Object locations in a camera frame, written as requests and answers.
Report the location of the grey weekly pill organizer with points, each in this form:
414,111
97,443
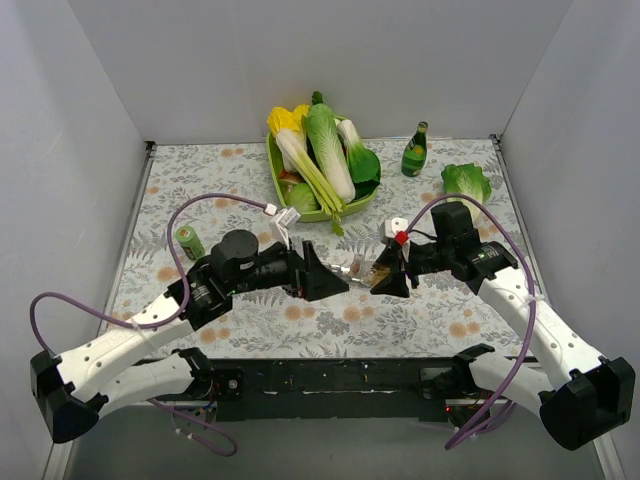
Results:
345,270

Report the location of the celery stalks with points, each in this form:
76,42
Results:
329,201

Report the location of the green glass bottle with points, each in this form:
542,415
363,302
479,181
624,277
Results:
415,153

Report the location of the round green cabbage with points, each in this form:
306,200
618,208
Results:
302,198

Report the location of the romaine lettuce head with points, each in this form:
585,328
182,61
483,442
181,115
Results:
467,179

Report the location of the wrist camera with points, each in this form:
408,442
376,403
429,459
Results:
281,220
389,228

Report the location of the green plastic basket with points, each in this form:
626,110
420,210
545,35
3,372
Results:
284,175

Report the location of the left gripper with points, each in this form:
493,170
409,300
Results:
304,270

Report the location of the yellow leafy cabbage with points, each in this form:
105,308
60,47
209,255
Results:
280,118

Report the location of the napa cabbage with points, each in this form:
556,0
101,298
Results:
322,132

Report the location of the green pill bottle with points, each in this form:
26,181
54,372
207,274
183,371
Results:
190,242

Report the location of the floral table mat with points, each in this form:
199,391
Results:
215,188

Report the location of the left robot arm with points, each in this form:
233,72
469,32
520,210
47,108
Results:
76,388

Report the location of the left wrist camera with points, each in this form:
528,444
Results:
281,220

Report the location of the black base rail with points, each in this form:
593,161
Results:
372,388

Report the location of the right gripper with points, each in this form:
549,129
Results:
405,267

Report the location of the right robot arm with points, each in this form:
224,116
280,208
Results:
575,390

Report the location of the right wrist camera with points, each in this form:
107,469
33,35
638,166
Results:
389,228

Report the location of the bok choy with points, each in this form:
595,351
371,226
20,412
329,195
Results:
363,164

